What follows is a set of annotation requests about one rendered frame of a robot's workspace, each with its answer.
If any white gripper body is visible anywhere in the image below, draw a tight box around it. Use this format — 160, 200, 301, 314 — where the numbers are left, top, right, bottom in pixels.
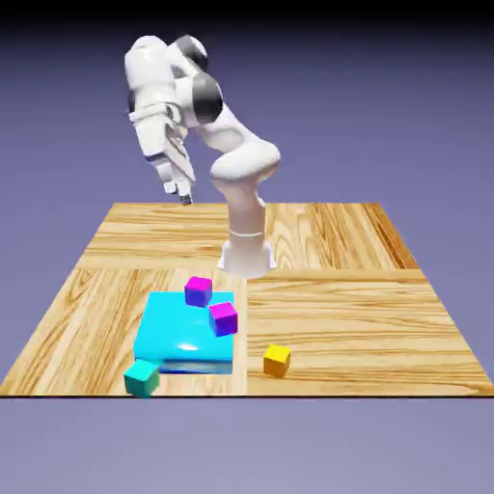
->
133, 108, 197, 183

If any small magenta cube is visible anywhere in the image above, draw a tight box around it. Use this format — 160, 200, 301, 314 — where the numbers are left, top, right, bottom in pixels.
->
183, 275, 214, 309
207, 301, 239, 338

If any small teal cube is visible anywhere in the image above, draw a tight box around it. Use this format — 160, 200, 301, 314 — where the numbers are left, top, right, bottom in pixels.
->
123, 358, 162, 399

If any small yellow cube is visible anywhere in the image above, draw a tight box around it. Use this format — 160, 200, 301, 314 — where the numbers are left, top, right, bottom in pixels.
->
262, 343, 292, 379

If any large cyan box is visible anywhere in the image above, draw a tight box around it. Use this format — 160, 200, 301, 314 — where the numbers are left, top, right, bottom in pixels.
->
133, 290, 235, 375

